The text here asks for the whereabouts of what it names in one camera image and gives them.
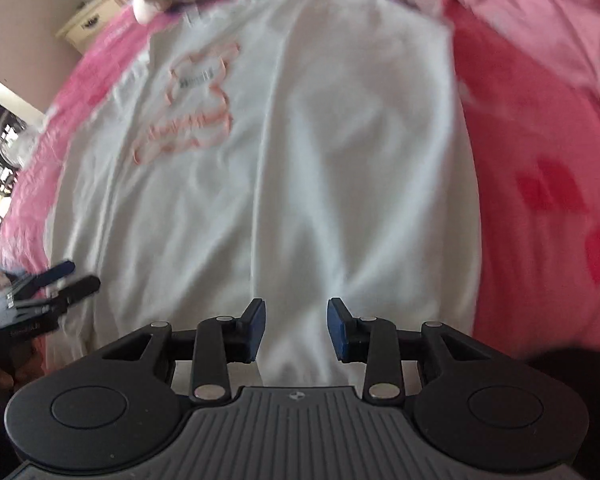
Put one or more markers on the light pink quilt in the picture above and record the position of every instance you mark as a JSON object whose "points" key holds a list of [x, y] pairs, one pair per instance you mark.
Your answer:
{"points": [[530, 20]]}

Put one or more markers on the pink floral fleece blanket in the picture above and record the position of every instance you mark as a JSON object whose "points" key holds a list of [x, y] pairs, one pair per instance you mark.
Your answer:
{"points": [[530, 160]]}

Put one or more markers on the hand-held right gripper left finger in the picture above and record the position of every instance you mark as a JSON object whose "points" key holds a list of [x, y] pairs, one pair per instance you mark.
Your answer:
{"points": [[257, 330]]}

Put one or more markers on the cream nightstand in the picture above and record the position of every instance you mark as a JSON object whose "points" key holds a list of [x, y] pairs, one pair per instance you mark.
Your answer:
{"points": [[92, 22]]}

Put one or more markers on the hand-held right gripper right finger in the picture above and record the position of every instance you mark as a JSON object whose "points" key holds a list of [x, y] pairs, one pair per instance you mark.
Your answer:
{"points": [[337, 330]]}

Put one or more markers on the white sweatshirt with bear outline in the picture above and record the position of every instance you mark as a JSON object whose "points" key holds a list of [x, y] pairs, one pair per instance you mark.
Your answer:
{"points": [[330, 160]]}

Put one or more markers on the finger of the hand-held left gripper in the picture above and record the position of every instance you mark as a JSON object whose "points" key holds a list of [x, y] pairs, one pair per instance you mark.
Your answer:
{"points": [[80, 290], [55, 274]]}

